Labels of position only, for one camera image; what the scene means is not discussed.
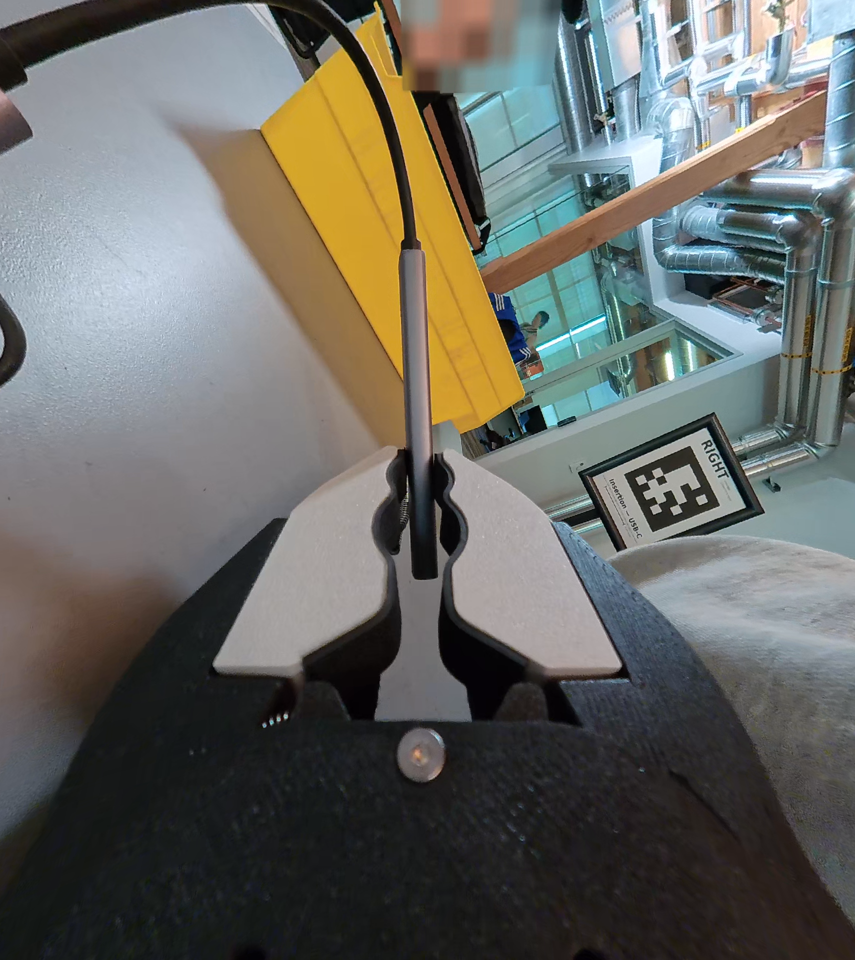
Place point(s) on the silver ribbed duct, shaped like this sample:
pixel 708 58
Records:
pixel 667 127

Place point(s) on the yellow plastic bin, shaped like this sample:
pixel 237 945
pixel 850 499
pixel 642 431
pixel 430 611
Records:
pixel 367 187

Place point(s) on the black item with brown edge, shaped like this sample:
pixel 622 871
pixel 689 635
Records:
pixel 465 172

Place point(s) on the grey desk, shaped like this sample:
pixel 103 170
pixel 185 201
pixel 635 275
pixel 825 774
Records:
pixel 135 337

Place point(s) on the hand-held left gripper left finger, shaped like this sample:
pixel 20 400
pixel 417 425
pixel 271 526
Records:
pixel 307 585

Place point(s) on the person's right forearm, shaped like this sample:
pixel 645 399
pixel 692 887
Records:
pixel 795 675

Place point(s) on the large silver elbow duct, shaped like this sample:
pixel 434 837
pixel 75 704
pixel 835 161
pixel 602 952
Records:
pixel 832 300

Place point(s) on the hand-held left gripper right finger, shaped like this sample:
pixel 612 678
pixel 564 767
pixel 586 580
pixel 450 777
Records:
pixel 525 585

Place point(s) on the wooden beam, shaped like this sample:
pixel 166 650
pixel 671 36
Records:
pixel 622 210

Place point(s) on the framed black white tag sign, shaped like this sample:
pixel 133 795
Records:
pixel 667 487

